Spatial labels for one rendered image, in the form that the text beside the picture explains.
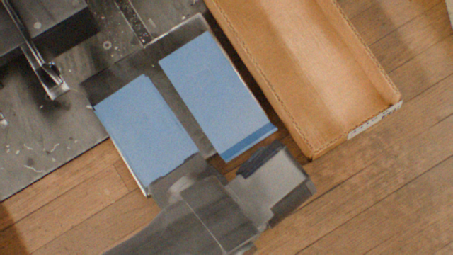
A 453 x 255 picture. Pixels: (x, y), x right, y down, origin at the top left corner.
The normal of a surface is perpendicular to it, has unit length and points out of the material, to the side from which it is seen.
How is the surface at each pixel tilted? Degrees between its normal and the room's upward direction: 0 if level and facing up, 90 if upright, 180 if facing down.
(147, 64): 0
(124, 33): 0
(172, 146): 0
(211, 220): 42
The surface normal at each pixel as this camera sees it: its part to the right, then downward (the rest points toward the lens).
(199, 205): 0.49, -0.60
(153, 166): -0.04, -0.25
